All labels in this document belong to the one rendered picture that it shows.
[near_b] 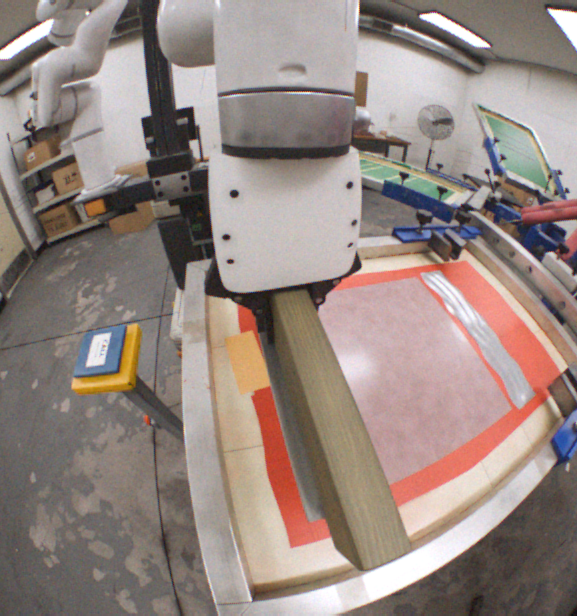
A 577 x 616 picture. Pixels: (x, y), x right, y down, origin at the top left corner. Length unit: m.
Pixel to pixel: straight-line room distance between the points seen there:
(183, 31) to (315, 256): 0.19
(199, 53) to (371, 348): 0.41
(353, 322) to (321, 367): 0.29
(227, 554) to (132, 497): 1.22
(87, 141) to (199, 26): 0.59
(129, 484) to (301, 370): 1.41
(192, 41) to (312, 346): 0.23
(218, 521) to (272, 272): 0.25
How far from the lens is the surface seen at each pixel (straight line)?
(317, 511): 0.20
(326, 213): 0.16
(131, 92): 4.15
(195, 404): 0.33
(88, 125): 0.76
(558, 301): 0.77
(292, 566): 0.33
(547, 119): 5.15
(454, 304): 0.56
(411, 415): 0.38
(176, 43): 0.21
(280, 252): 0.16
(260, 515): 0.32
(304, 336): 0.17
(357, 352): 0.40
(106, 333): 0.50
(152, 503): 1.44
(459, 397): 0.43
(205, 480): 0.30
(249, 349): 0.39
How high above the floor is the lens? 1.27
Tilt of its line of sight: 46 degrees down
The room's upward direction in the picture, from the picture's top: straight up
